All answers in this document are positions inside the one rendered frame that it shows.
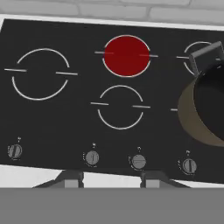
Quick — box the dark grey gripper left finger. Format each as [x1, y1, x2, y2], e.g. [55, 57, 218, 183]
[32, 170, 85, 189]

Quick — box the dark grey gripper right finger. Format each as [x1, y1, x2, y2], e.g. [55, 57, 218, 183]
[139, 170, 192, 189]

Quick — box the grey hob knob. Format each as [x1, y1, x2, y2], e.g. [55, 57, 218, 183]
[84, 150, 101, 167]
[7, 143, 24, 160]
[181, 157, 198, 175]
[129, 153, 147, 171]

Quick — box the black glass hob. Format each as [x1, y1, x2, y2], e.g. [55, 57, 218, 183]
[0, 17, 224, 186]

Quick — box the brown pot with black handle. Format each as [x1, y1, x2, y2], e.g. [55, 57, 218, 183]
[177, 40, 224, 148]

